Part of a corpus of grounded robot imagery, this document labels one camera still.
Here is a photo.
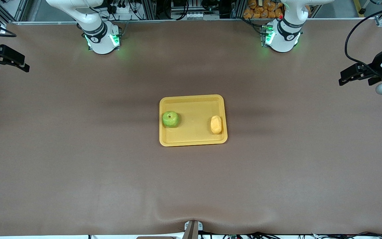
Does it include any yellow potato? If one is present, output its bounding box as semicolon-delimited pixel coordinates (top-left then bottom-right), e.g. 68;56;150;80
210;115;223;134

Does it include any green apple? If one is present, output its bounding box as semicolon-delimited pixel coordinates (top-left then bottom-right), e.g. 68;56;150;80
162;111;180;128

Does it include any yellow plastic tray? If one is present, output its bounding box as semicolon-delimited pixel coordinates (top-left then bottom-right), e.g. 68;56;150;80
159;94;228;147

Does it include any bag of orange items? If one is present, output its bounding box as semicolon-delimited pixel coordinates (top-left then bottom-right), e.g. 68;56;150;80
243;0;284;19

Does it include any white power strip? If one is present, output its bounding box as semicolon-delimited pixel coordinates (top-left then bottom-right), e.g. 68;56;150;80
110;2;135;14

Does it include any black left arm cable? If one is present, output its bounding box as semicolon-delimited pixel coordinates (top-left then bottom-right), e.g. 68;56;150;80
344;2;382;72

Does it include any aluminium frame post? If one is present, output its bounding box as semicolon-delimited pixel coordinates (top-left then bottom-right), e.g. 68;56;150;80
230;0;244;19
141;0;156;20

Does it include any silver table edge rail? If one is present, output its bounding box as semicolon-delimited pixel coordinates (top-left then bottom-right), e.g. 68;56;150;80
7;19;382;25

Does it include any metal table edge bracket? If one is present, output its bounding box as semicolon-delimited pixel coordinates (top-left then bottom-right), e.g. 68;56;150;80
182;220;203;239

